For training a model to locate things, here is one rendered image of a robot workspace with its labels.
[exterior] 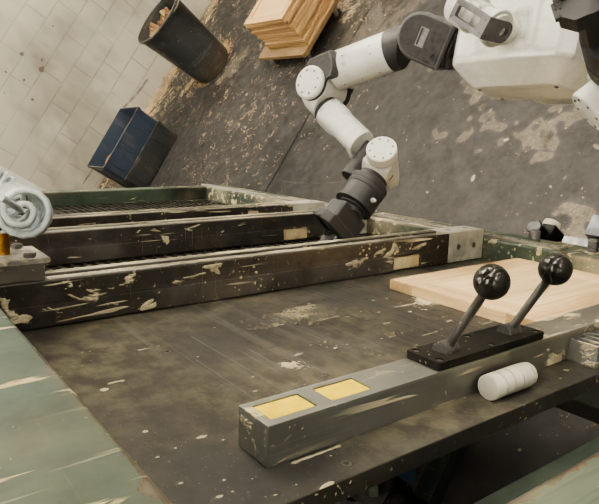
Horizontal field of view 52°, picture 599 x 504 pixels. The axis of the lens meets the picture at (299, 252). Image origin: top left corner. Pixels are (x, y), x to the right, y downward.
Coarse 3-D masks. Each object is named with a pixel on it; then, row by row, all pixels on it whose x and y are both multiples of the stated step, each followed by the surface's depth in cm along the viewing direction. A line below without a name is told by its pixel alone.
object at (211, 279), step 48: (0, 240) 84; (336, 240) 125; (384, 240) 126; (432, 240) 135; (480, 240) 145; (0, 288) 83; (48, 288) 87; (96, 288) 91; (144, 288) 96; (192, 288) 101; (240, 288) 107
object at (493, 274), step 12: (492, 264) 63; (480, 276) 63; (492, 276) 62; (504, 276) 62; (480, 288) 63; (492, 288) 62; (504, 288) 62; (480, 300) 64; (468, 312) 66; (468, 324) 67; (456, 336) 68; (432, 348) 69; (444, 348) 68; (456, 348) 69
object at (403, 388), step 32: (544, 320) 85; (576, 320) 85; (512, 352) 73; (544, 352) 78; (320, 384) 61; (384, 384) 62; (416, 384) 63; (448, 384) 67; (256, 416) 54; (288, 416) 54; (320, 416) 56; (352, 416) 58; (384, 416) 61; (256, 448) 54; (288, 448) 54; (320, 448) 56
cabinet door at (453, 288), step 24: (480, 264) 131; (504, 264) 132; (528, 264) 132; (408, 288) 112; (432, 288) 109; (456, 288) 110; (528, 288) 113; (552, 288) 113; (576, 288) 114; (480, 312) 99; (504, 312) 96; (552, 312) 96
